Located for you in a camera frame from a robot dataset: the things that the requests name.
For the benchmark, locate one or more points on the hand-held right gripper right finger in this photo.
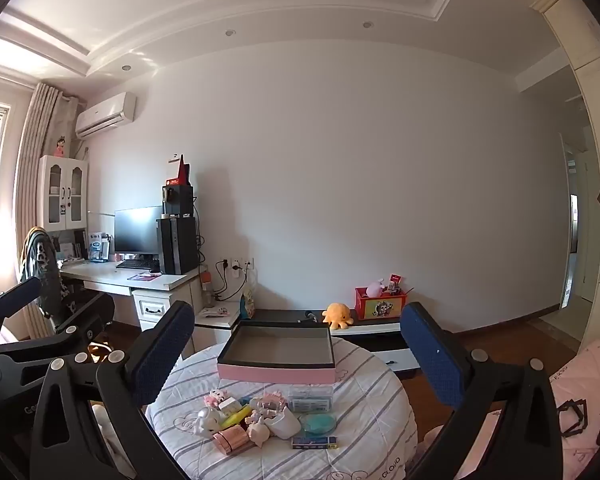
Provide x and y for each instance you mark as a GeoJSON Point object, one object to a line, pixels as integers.
{"type": "Point", "coordinates": [430, 360]}

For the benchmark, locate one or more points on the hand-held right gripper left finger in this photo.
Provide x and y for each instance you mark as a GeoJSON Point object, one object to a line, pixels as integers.
{"type": "Point", "coordinates": [160, 355]}

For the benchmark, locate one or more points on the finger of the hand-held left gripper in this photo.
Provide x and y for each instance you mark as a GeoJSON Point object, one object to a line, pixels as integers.
{"type": "Point", "coordinates": [87, 312]}
{"type": "Point", "coordinates": [15, 296]}

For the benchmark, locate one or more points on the white astronaut figurine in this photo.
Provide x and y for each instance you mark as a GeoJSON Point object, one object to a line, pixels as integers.
{"type": "Point", "coordinates": [206, 420]}

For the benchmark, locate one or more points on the white charger cube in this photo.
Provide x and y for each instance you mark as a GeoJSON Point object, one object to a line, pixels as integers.
{"type": "Point", "coordinates": [228, 405]}

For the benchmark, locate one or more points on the yellow highlighter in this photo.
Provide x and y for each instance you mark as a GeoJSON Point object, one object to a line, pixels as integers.
{"type": "Point", "coordinates": [236, 417]}

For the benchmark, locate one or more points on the rose pink container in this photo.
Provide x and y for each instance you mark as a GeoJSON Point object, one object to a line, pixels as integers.
{"type": "Point", "coordinates": [230, 440]}

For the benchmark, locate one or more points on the pink storage box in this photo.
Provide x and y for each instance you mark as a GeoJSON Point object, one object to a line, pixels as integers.
{"type": "Point", "coordinates": [275, 355]}

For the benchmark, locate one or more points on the pink block house toy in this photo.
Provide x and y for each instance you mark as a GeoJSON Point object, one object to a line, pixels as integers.
{"type": "Point", "coordinates": [270, 402]}

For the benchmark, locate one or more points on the pink pig figurine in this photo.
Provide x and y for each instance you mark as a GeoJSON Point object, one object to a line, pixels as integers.
{"type": "Point", "coordinates": [258, 432]}

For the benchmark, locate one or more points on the clear plastic box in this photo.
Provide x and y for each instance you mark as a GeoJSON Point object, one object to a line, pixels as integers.
{"type": "Point", "coordinates": [310, 399]}

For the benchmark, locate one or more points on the teal round dish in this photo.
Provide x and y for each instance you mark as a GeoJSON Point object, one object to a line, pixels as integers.
{"type": "Point", "coordinates": [319, 423]}

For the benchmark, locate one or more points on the dark blue box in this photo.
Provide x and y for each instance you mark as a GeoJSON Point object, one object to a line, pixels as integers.
{"type": "Point", "coordinates": [315, 443]}

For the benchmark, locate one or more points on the white curved gadget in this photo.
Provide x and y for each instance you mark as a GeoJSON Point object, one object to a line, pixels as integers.
{"type": "Point", "coordinates": [285, 424]}

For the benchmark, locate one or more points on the black office chair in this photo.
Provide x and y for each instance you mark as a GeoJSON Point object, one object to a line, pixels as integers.
{"type": "Point", "coordinates": [45, 270]}

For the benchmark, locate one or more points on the white desk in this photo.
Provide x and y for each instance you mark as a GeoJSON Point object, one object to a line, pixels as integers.
{"type": "Point", "coordinates": [110, 277]}

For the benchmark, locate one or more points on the black white low cabinet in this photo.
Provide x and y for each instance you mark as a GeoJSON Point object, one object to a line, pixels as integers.
{"type": "Point", "coordinates": [375, 332]}

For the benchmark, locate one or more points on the blue white desk box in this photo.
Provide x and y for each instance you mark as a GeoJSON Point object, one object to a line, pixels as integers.
{"type": "Point", "coordinates": [99, 249]}

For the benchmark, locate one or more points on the pink mouse pad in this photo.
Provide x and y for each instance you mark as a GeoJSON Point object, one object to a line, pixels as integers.
{"type": "Point", "coordinates": [144, 276]}

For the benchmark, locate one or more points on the papers on low cabinet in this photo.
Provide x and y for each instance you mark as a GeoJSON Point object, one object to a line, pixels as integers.
{"type": "Point", "coordinates": [215, 312]}

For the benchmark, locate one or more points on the black keyboard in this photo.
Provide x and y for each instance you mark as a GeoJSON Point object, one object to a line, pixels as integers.
{"type": "Point", "coordinates": [139, 263]}

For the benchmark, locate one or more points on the red toy box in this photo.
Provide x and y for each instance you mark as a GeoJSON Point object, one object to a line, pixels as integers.
{"type": "Point", "coordinates": [380, 307]}

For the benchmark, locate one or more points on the bottle with red cap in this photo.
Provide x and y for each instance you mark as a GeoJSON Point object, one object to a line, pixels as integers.
{"type": "Point", "coordinates": [207, 290]}

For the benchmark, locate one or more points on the red card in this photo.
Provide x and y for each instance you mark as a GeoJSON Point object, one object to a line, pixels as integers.
{"type": "Point", "coordinates": [395, 282]}

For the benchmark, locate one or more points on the striped white tablecloth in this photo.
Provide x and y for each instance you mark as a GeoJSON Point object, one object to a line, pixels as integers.
{"type": "Point", "coordinates": [360, 410]}

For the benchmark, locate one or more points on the pink plush toy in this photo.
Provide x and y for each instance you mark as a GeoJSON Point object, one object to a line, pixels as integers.
{"type": "Point", "coordinates": [375, 287]}

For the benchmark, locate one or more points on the black computer monitor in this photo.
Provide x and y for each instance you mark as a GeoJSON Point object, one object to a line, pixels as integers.
{"type": "Point", "coordinates": [137, 230]}

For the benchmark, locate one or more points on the printed snack bag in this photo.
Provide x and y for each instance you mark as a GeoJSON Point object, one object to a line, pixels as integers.
{"type": "Point", "coordinates": [248, 302]}

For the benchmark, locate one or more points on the orange octopus plush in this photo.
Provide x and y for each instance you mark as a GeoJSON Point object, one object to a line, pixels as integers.
{"type": "Point", "coordinates": [336, 316]}

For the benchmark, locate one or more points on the black computer tower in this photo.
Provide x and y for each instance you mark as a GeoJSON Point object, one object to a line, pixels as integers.
{"type": "Point", "coordinates": [177, 247]}

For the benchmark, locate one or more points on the white glass-door cabinet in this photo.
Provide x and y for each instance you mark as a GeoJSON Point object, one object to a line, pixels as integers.
{"type": "Point", "coordinates": [62, 195]}

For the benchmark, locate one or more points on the black speaker box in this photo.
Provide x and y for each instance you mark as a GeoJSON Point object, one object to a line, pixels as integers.
{"type": "Point", "coordinates": [179, 201]}

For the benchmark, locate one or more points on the small pink doll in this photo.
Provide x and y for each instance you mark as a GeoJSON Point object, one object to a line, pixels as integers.
{"type": "Point", "coordinates": [60, 147]}

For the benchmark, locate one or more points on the pink bedding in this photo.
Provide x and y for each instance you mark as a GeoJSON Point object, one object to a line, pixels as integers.
{"type": "Point", "coordinates": [585, 380]}

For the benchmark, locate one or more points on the beige curtain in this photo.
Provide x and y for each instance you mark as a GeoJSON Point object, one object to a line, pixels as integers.
{"type": "Point", "coordinates": [42, 135]}

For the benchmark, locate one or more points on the red cardboard box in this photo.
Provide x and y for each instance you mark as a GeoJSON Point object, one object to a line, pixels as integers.
{"type": "Point", "coordinates": [181, 172]}

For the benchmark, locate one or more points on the white air conditioner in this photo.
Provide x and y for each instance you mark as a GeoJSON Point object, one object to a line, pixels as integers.
{"type": "Point", "coordinates": [105, 115]}

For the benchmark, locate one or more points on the white door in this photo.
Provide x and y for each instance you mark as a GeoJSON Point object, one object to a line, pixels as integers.
{"type": "Point", "coordinates": [587, 230]}

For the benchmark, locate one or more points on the wall power outlets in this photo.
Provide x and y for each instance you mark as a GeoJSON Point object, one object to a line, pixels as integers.
{"type": "Point", "coordinates": [236, 263]}

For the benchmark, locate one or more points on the black folding frame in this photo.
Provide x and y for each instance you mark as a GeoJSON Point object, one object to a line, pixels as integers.
{"type": "Point", "coordinates": [562, 410]}

